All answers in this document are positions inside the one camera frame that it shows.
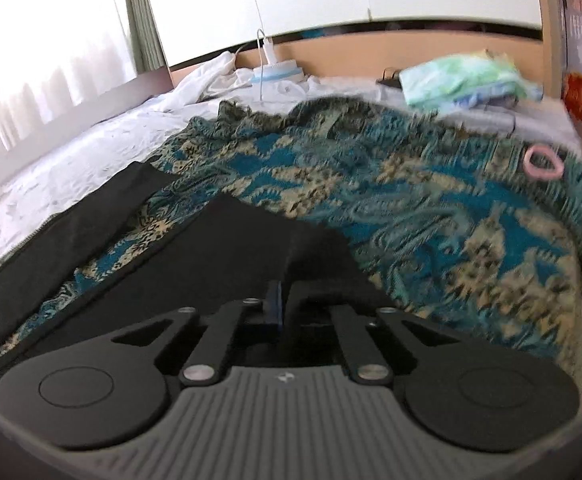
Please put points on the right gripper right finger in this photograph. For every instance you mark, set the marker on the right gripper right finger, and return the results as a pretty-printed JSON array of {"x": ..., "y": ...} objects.
[{"x": 464, "y": 390}]

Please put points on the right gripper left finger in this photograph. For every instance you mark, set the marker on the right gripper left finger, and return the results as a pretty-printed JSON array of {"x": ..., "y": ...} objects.
[{"x": 107, "y": 390}]

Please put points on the teal paisley bedspread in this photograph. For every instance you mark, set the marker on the teal paisley bedspread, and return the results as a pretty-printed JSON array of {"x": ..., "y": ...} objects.
[{"x": 442, "y": 219}]

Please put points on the white bed sheet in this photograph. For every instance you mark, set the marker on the white bed sheet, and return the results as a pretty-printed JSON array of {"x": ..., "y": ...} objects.
[{"x": 63, "y": 177}]

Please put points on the green folded clothes pile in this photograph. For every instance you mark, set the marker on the green folded clothes pile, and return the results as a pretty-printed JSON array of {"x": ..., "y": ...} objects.
[{"x": 465, "y": 80}]

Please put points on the crumpled white cloth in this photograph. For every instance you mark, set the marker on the crumpled white cloth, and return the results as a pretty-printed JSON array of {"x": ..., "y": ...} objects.
[{"x": 209, "y": 79}]

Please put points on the green curtain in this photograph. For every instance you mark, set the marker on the green curtain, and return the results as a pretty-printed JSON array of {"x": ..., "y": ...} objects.
[{"x": 145, "y": 41}]

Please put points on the blue white round container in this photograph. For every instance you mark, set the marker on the blue white round container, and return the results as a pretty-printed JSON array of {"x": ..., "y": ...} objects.
[{"x": 284, "y": 70}]

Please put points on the wooden headboard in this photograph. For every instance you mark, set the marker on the wooden headboard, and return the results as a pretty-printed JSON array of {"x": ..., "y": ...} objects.
[{"x": 368, "y": 54}]

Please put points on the white charger with cable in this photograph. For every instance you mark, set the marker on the white charger with cable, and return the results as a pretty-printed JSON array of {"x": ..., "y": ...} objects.
[{"x": 256, "y": 52}]

